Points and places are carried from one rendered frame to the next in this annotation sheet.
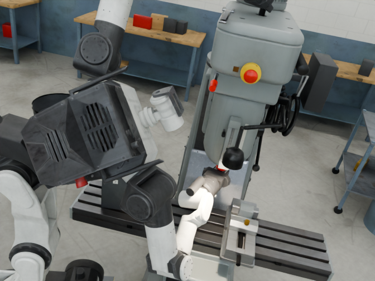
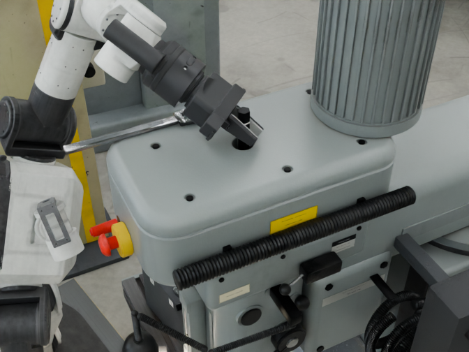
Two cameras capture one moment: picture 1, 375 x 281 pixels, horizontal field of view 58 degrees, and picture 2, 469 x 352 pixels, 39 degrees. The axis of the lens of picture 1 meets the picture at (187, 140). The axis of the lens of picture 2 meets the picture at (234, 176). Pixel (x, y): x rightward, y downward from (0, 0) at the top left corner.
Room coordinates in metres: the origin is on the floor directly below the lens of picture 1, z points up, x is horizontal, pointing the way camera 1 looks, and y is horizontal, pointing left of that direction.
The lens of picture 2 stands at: (0.73, -0.93, 2.59)
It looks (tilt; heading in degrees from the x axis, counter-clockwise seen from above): 41 degrees down; 59
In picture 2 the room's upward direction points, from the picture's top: straight up
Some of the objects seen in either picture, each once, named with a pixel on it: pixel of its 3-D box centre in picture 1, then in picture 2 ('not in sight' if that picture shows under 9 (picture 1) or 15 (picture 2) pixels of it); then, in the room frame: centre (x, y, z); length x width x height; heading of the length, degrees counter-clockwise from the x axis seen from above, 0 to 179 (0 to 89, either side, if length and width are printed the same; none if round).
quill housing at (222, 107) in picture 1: (232, 124); (243, 299); (1.20, -0.17, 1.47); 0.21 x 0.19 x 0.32; 86
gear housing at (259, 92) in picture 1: (246, 71); (262, 223); (1.24, -0.17, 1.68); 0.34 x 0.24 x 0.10; 176
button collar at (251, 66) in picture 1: (250, 73); (122, 239); (0.97, -0.15, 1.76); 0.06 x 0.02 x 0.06; 86
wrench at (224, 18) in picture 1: (226, 14); (133, 130); (1.05, -0.04, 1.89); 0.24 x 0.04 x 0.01; 175
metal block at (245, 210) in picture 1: (245, 212); not in sight; (1.19, -0.32, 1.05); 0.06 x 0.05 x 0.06; 84
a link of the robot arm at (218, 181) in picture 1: (211, 183); not in sight; (1.11, -0.13, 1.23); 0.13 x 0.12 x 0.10; 67
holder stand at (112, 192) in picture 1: (127, 185); (180, 296); (1.23, 0.24, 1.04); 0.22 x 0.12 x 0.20; 97
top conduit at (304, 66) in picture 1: (294, 51); (300, 233); (1.22, -0.31, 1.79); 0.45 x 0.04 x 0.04; 176
